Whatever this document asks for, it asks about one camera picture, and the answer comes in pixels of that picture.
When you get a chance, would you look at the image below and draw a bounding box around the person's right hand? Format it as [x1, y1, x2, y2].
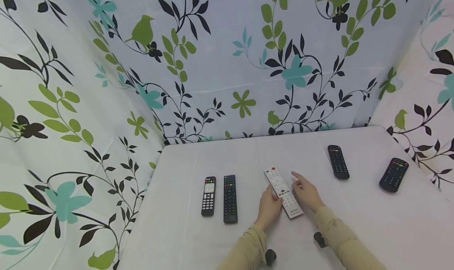
[291, 171, 326, 214]

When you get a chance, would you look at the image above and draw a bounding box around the black remote with white pad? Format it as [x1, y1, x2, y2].
[201, 176, 217, 217]

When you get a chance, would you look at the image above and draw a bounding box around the wide black remote control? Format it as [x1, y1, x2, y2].
[379, 157, 409, 193]

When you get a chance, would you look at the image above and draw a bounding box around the person's left hand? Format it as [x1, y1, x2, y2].
[255, 184, 283, 231]

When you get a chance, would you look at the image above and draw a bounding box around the long black remote control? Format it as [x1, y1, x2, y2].
[223, 175, 238, 224]

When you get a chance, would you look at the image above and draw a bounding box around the black remote with coloured buttons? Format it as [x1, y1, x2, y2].
[327, 145, 350, 181]

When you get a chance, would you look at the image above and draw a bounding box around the white remote control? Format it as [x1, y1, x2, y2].
[264, 167, 304, 219]

